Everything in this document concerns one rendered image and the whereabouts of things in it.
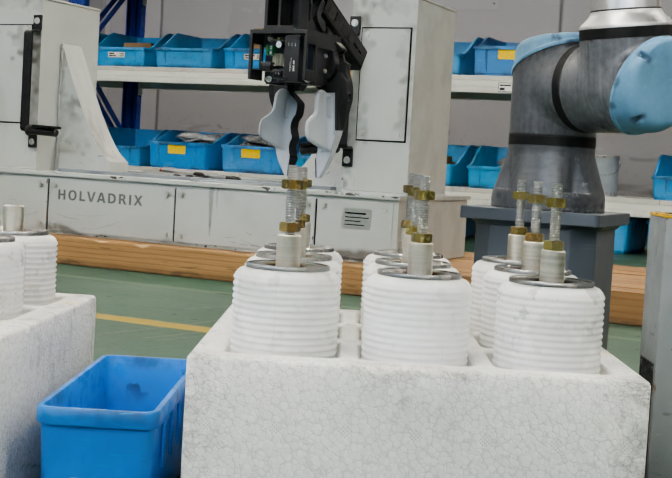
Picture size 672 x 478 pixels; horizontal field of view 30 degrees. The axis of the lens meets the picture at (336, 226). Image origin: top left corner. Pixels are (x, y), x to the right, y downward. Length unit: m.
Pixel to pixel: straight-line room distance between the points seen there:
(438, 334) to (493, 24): 8.93
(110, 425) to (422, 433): 0.27
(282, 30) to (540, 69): 0.47
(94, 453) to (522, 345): 0.39
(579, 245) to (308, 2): 0.52
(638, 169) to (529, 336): 8.52
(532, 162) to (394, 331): 0.62
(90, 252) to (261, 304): 2.63
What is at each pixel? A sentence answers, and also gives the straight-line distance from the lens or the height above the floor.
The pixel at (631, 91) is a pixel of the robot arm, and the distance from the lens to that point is 1.54.
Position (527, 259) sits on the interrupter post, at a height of 0.26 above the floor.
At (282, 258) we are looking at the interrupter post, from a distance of 1.11.
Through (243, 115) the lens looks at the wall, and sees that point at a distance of 10.81.
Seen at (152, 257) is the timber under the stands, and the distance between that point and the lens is 3.58.
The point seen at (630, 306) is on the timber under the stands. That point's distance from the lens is 3.06.
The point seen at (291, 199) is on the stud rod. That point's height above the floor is 0.31.
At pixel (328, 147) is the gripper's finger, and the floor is 0.36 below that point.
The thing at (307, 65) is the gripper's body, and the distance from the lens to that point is 1.30.
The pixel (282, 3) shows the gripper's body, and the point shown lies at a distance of 1.31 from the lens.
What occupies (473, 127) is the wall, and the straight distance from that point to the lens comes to 9.96.
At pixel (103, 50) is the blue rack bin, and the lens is 7.08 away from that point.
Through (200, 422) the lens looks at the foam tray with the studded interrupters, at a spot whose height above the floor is 0.12.
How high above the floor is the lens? 0.35
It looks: 3 degrees down
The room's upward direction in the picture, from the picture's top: 3 degrees clockwise
